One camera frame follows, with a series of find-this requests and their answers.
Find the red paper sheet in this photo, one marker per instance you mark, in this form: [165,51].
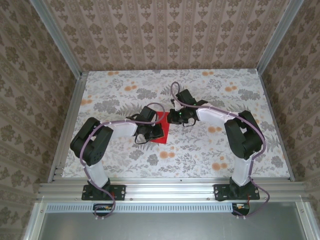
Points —
[159,117]

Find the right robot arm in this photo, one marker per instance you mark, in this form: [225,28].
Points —
[241,140]

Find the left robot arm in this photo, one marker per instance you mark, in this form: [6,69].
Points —
[98,147]

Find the grey metal sheet panel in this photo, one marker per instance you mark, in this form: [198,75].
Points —
[170,227]

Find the floral tablecloth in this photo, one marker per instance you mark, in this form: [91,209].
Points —
[200,160]

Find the small black controller board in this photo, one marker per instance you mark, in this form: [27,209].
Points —
[101,213]
[243,211]

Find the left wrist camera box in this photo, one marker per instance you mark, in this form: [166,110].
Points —
[147,114]

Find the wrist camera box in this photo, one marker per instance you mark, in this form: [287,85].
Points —
[147,114]
[185,97]

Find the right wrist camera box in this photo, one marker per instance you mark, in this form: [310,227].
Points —
[185,97]

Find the aluminium rail beam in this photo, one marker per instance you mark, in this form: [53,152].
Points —
[170,190]

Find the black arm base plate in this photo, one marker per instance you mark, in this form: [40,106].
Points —
[221,192]
[120,192]

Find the aluminium side rail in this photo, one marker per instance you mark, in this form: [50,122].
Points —
[286,152]
[70,120]

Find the aluminium frame post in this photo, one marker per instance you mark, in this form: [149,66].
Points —
[59,37]
[278,37]

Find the aluminium lower frame bar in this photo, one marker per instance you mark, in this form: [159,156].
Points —
[35,222]
[306,222]

